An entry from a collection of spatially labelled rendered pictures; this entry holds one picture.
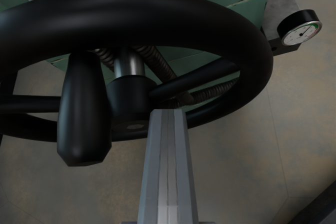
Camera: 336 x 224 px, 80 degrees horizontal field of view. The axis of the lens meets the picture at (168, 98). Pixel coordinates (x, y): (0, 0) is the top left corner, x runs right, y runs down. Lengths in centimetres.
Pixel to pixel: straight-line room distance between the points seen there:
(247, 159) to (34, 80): 145
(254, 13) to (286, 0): 11
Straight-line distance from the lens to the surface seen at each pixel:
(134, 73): 23
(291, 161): 104
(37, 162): 148
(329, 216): 88
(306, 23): 41
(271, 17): 50
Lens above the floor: 101
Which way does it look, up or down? 66 degrees down
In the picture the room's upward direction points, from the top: 41 degrees counter-clockwise
